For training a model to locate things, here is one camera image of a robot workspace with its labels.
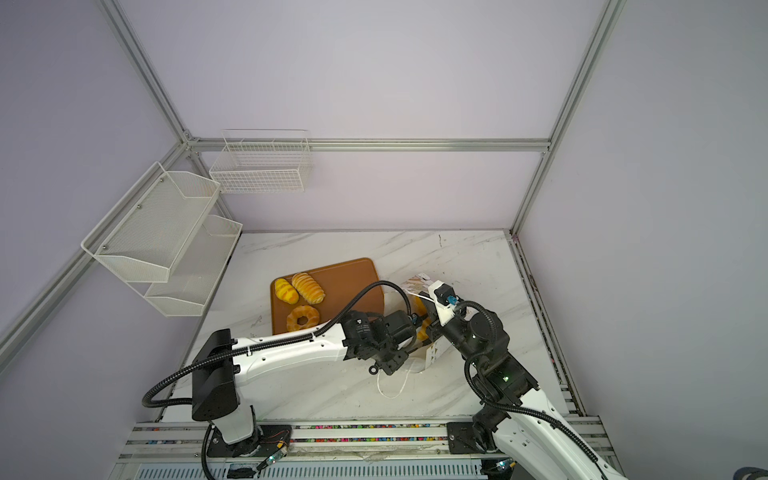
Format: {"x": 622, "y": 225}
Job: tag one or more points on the white mesh lower shelf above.
{"x": 191, "y": 286}

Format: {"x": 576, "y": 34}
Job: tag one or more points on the aluminium frame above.
{"x": 37, "y": 314}

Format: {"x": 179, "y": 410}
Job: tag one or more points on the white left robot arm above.
{"x": 219, "y": 387}

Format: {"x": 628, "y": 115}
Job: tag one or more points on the white wire basket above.
{"x": 255, "y": 161}

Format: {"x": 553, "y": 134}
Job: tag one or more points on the white mesh shelf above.
{"x": 191, "y": 286}
{"x": 144, "y": 237}

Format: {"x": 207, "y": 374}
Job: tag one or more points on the ridged long fake bread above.
{"x": 420, "y": 310}

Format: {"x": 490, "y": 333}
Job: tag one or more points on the brown plastic tray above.
{"x": 341, "y": 283}

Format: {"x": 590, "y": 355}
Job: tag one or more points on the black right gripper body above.
{"x": 457, "y": 331}

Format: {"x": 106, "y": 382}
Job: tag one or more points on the white mesh upper shelf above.
{"x": 144, "y": 237}

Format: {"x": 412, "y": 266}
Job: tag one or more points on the yellow fake bread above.
{"x": 302, "y": 317}
{"x": 308, "y": 288}
{"x": 285, "y": 292}

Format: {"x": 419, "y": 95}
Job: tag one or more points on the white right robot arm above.
{"x": 517, "y": 418}

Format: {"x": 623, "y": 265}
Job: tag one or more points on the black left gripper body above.
{"x": 391, "y": 359}

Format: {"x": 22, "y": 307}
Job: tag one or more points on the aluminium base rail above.
{"x": 448, "y": 448}

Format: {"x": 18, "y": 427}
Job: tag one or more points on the cartoon animal paper bag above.
{"x": 421, "y": 355}

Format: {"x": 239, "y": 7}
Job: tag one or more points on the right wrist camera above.
{"x": 445, "y": 301}

